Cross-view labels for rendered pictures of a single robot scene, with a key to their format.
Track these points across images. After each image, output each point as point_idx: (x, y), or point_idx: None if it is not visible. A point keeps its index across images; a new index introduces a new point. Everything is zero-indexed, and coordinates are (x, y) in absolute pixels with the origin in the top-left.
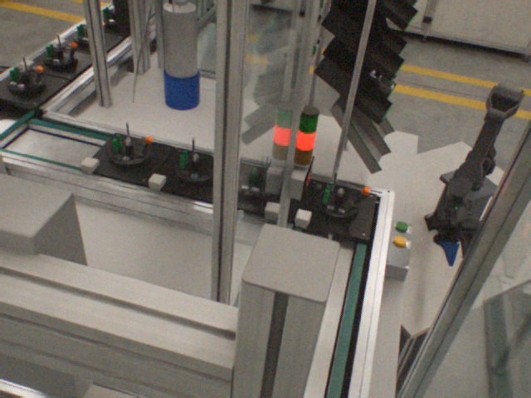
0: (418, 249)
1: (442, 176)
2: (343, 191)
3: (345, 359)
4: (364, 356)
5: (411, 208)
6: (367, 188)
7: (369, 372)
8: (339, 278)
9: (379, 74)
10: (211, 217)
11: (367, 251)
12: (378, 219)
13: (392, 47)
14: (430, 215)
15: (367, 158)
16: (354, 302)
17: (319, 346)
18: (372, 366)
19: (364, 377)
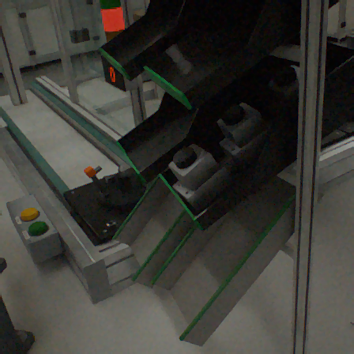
0: (19, 287)
1: (0, 258)
2: (118, 169)
3: (23, 144)
4: (10, 148)
5: (64, 342)
6: (88, 170)
7: (1, 144)
8: (72, 181)
9: (243, 187)
10: None
11: None
12: (73, 220)
13: (192, 77)
14: (23, 333)
15: (139, 217)
16: (40, 164)
17: (50, 149)
18: (10, 183)
19: (3, 141)
